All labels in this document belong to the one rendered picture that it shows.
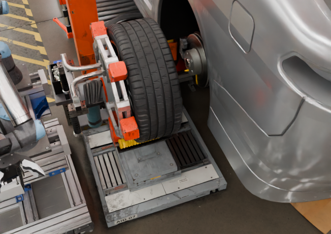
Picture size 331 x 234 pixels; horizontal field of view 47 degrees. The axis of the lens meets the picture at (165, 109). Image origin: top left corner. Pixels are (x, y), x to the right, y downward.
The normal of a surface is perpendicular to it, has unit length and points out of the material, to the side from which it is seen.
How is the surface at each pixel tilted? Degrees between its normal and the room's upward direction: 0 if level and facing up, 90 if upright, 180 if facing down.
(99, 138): 0
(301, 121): 89
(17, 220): 0
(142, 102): 65
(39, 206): 0
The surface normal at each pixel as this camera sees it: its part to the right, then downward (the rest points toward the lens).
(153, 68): 0.22, -0.10
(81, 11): 0.34, 0.68
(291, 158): -0.54, 0.62
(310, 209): 0.02, -0.70
